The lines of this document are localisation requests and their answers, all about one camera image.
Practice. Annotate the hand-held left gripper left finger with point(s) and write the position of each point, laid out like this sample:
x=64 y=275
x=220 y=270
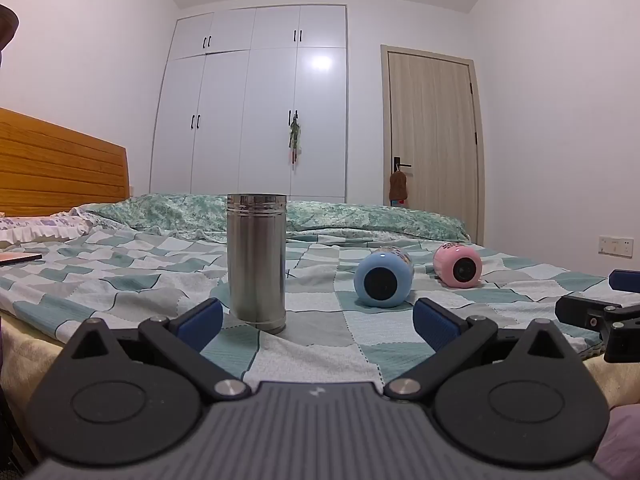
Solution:
x=202 y=322

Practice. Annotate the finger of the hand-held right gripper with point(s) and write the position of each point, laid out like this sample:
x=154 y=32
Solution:
x=626 y=280
x=582 y=311

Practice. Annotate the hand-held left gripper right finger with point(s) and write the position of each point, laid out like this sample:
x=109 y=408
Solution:
x=435 y=322

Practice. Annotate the pink cup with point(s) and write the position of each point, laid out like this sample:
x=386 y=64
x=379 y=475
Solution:
x=457 y=266

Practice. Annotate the blue cup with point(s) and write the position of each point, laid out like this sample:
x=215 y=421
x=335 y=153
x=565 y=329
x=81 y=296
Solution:
x=382 y=280

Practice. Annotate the stainless steel cup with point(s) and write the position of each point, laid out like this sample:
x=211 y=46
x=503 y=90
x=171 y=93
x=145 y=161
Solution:
x=256 y=260

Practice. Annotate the checkered green bed blanket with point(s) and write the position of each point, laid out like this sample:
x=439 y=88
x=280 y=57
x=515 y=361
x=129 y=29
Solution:
x=125 y=265

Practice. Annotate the green floral quilt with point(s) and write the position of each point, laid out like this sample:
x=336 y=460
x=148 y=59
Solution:
x=350 y=217

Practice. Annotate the pink cloth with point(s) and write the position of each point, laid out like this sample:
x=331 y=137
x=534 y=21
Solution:
x=620 y=442

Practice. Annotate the brown hanging pouch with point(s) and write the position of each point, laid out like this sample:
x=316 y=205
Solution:
x=398 y=186

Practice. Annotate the light wooden door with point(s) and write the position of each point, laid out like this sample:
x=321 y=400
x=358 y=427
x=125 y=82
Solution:
x=432 y=130

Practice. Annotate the floral ruffled pillow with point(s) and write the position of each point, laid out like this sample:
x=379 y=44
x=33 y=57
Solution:
x=35 y=227

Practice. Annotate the phone on bed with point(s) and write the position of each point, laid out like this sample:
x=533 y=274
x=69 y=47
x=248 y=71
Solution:
x=19 y=259

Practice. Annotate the green hanging ornament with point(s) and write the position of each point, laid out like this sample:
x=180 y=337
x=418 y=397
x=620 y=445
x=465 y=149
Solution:
x=294 y=137

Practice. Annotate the wooden headboard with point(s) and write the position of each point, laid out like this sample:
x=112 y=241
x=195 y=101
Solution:
x=55 y=165

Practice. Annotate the white wardrobe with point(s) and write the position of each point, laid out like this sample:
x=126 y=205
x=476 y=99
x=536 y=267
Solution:
x=260 y=105

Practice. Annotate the dark round object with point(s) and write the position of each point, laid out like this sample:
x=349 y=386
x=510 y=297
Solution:
x=7 y=25

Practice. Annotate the white wall socket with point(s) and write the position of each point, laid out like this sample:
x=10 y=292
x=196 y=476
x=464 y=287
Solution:
x=616 y=245

